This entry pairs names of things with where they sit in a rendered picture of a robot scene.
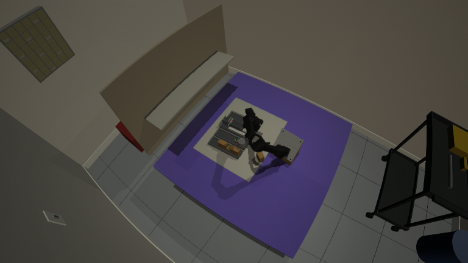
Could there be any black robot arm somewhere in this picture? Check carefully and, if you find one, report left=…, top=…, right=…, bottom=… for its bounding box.
left=243, top=108, right=290, bottom=159

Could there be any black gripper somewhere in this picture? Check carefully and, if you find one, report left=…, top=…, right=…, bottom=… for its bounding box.
left=254, top=118, right=263, bottom=132

